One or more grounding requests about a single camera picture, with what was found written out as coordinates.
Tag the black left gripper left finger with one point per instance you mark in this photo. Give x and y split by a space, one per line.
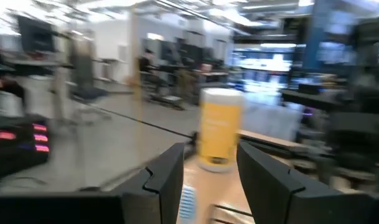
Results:
158 193

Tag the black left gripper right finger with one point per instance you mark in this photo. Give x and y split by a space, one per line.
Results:
279 199

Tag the blue white toothbrush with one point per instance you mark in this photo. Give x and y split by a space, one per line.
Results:
187 203

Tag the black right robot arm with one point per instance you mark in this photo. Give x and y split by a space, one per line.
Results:
357 140

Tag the yellow wipes canister white lid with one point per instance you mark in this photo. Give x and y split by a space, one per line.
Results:
219 130

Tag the person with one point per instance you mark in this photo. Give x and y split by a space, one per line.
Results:
145 67
4 90

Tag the black computer pink lights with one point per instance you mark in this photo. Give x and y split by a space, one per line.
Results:
18 146

